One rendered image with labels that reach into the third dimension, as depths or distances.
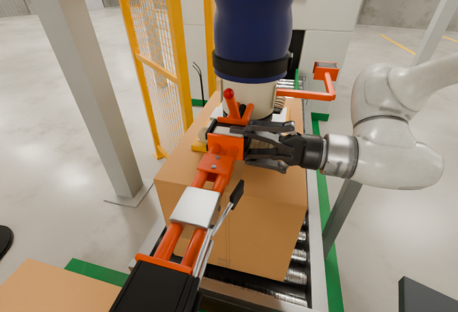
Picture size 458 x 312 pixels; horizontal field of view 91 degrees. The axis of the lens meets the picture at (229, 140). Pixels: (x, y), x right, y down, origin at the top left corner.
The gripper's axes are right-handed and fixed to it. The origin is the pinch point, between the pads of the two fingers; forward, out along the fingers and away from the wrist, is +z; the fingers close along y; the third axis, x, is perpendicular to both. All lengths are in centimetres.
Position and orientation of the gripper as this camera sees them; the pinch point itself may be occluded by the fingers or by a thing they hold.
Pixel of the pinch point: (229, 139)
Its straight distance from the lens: 52.2
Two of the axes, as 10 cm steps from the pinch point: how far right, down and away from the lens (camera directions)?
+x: 2.5, -5.7, 7.9
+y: 0.1, 8.1, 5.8
